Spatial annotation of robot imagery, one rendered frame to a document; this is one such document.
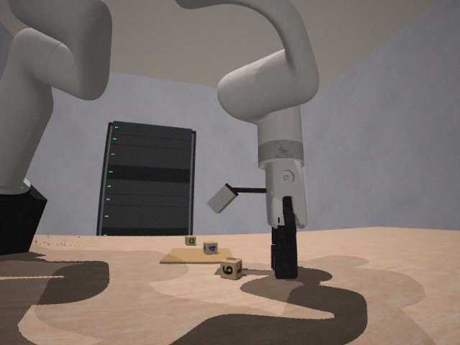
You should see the tan flat mat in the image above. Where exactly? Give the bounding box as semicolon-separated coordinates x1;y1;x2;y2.
160;248;233;264

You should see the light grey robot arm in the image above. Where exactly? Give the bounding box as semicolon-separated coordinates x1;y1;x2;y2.
0;0;319;195

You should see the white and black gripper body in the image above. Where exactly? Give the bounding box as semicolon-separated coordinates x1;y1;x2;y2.
258;158;308;229

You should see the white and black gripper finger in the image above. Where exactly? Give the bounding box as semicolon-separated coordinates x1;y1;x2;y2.
271;226;285;270
275;196;298;279

